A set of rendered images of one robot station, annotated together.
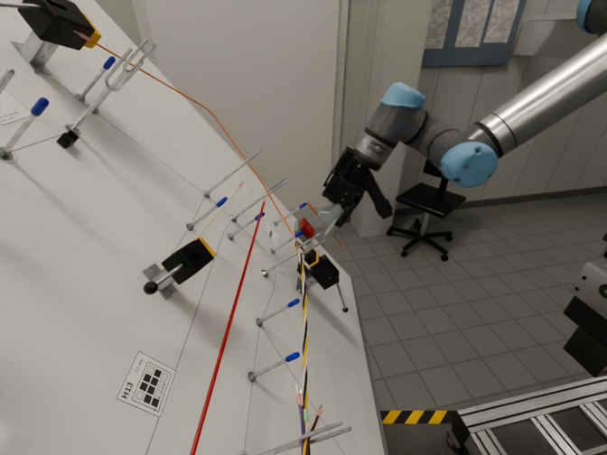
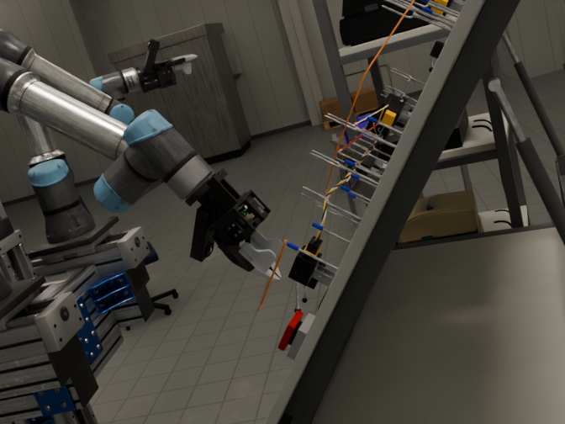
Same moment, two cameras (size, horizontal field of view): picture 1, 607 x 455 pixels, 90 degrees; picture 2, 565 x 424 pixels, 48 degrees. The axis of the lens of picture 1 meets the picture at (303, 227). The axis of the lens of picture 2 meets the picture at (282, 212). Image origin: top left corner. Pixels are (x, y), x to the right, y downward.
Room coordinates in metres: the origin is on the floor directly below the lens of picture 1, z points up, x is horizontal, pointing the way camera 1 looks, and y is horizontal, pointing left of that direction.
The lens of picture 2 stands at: (1.56, 0.40, 1.54)
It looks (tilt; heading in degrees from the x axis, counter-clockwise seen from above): 15 degrees down; 204
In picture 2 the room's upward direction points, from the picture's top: 17 degrees counter-clockwise
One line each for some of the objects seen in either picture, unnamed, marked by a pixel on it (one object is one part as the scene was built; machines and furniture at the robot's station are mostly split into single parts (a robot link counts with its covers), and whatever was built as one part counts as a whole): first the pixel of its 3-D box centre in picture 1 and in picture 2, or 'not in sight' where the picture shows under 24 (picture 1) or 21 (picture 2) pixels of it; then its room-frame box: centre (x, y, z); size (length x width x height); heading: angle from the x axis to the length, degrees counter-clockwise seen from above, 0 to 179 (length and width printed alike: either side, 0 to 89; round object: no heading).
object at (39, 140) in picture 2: not in sight; (30, 117); (-0.05, -1.06, 1.54); 0.15 x 0.12 x 0.55; 38
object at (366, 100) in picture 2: not in sight; (352, 107); (-8.53, -2.30, 0.20); 1.14 x 0.82 x 0.40; 102
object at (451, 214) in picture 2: not in sight; (437, 226); (-0.62, 0.01, 0.76); 0.30 x 0.21 x 0.20; 93
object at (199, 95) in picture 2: not in sight; (187, 100); (-7.78, -4.80, 1.04); 1.62 x 1.25 x 2.09; 102
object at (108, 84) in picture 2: not in sight; (108, 87); (-0.21, -0.85, 1.56); 0.11 x 0.08 x 0.09; 128
